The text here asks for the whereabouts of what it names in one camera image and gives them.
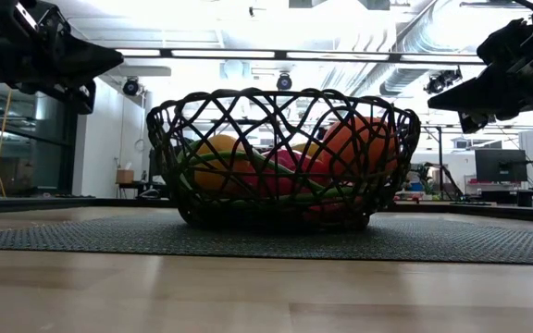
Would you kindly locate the grey woven placemat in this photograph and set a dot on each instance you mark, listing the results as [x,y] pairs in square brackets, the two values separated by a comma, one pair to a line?
[109,240]

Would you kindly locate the black computer monitor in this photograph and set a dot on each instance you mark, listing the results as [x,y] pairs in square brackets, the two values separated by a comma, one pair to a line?
[500,165]

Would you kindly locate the round orange toy fruit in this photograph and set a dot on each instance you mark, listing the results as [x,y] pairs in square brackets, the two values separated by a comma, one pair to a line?
[359,145]

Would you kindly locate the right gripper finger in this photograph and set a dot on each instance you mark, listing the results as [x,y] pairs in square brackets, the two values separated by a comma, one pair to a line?
[474,94]
[472,122]

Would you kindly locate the red toy pepper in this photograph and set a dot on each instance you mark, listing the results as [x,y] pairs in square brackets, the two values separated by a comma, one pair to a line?
[289,178]

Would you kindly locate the black ceiling track light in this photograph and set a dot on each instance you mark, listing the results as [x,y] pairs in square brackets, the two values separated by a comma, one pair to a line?
[442,81]

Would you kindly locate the brown cardboard box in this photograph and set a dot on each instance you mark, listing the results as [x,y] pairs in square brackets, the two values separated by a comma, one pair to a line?
[125,176]

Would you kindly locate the dark woven wicker basket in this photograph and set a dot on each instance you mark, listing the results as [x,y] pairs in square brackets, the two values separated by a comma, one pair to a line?
[400,152]

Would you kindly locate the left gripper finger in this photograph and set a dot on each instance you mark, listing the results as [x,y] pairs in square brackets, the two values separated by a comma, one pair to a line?
[85,98]
[88,57]

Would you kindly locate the black round spotlight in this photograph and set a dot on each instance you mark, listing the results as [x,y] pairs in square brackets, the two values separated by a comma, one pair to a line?
[131,87]
[284,82]

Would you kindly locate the small orange toy fruit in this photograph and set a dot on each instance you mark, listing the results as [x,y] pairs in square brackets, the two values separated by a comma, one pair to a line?
[218,166]

